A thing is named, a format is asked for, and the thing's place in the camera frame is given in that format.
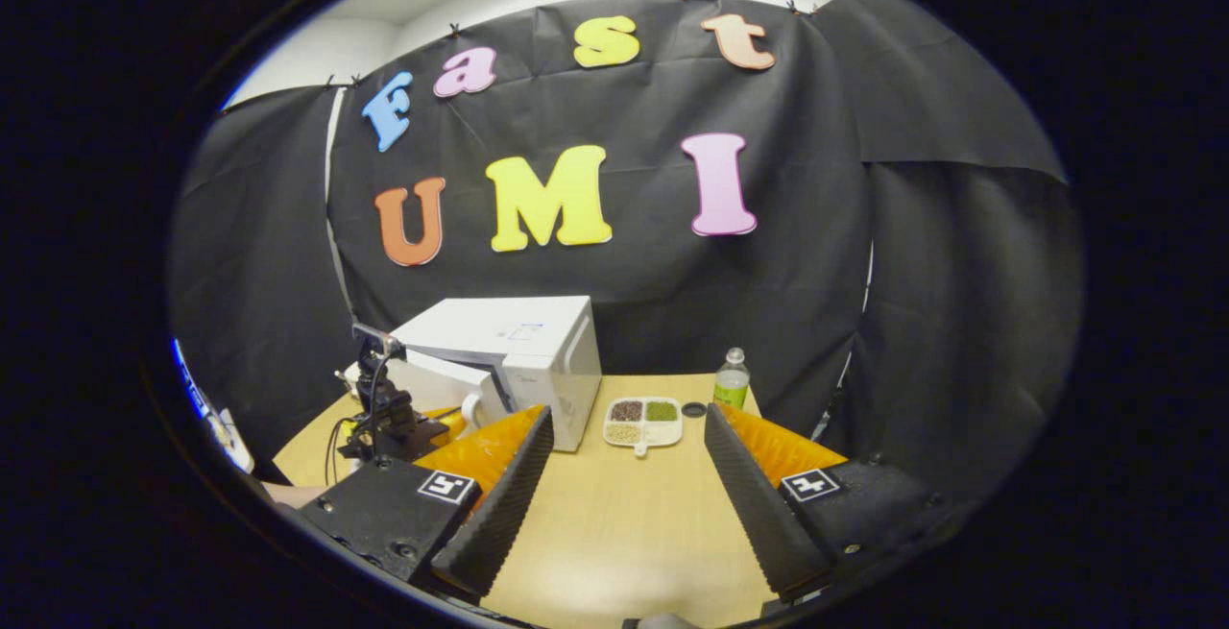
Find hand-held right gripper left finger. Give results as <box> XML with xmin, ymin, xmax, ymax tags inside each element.
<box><xmin>298</xmin><ymin>405</ymin><xmax>555</xmax><ymax>601</ymax></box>

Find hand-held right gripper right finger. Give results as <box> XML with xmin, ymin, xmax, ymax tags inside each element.
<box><xmin>704</xmin><ymin>402</ymin><xmax>973</xmax><ymax>604</ymax></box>

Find white microwave oven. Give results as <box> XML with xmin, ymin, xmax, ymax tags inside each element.
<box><xmin>384</xmin><ymin>296</ymin><xmax>603</xmax><ymax>453</ymax></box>

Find green drink bottle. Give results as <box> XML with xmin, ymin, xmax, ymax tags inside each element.
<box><xmin>712</xmin><ymin>348</ymin><xmax>752</xmax><ymax>411</ymax></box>

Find white divided dish with grains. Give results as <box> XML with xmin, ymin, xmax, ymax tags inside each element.
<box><xmin>602</xmin><ymin>397</ymin><xmax>685</xmax><ymax>458</ymax></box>

